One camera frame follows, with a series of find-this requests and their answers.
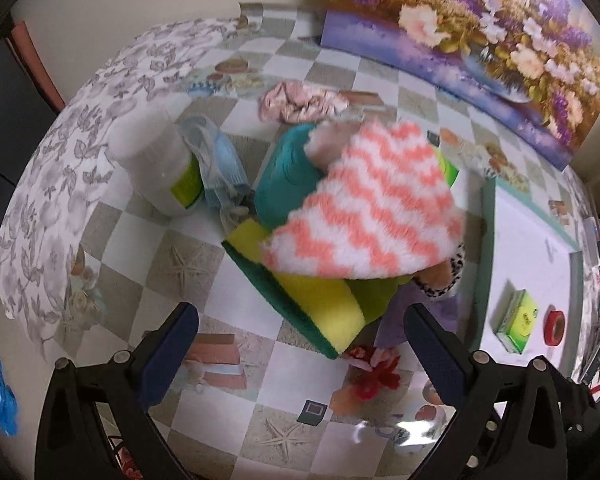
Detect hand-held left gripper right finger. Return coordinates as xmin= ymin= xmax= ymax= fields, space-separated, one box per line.
xmin=404 ymin=302 xmax=599 ymax=480

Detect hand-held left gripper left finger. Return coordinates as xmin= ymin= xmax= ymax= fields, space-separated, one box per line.
xmin=35 ymin=301 xmax=201 ymax=480

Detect purple cloth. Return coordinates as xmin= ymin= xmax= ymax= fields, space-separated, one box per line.
xmin=374 ymin=282 xmax=463 ymax=353

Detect red pink pipe-cleaner flower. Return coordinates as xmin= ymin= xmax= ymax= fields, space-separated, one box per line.
xmin=347 ymin=345 xmax=403 ymax=403

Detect leopard print scrunchie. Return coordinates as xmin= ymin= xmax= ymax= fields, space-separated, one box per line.
xmin=412 ymin=242 xmax=467 ymax=301

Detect yellow green sponge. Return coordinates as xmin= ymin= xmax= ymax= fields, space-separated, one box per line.
xmin=221 ymin=217 xmax=406 ymax=361

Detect white tray with teal rim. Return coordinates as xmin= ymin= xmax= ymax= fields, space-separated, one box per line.
xmin=472 ymin=177 xmax=583 ymax=376

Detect pink white zigzag cloth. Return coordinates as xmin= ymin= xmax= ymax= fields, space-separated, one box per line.
xmin=261 ymin=119 xmax=463 ymax=281

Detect checked tablecloth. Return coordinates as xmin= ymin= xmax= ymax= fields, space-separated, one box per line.
xmin=62 ymin=2 xmax=600 ymax=478

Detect green tissue packet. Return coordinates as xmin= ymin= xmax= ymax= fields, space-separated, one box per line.
xmin=495 ymin=289 xmax=538 ymax=355
xmin=432 ymin=132 xmax=461 ymax=191

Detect red tape roll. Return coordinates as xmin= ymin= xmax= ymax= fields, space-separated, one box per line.
xmin=544 ymin=309 xmax=566 ymax=347

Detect white plastic bottle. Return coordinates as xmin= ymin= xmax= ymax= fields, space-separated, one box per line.
xmin=109 ymin=112 xmax=206 ymax=218

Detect blue face mask pack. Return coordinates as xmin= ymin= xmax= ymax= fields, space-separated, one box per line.
xmin=180 ymin=115 xmax=253 ymax=211

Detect teal zip pouch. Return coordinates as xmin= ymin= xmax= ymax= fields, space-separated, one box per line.
xmin=254 ymin=125 xmax=326 ymax=228

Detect grey floral tablecloth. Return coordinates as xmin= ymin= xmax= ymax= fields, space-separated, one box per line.
xmin=0 ymin=17 xmax=241 ymax=361

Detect pink scrunchie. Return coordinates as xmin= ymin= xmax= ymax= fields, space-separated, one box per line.
xmin=258 ymin=80 xmax=351 ymax=125

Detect dark cabinet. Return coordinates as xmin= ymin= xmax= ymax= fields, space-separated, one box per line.
xmin=0 ymin=20 xmax=66 ymax=261

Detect flower painting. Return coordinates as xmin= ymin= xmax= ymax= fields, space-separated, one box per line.
xmin=320 ymin=0 xmax=600 ymax=171

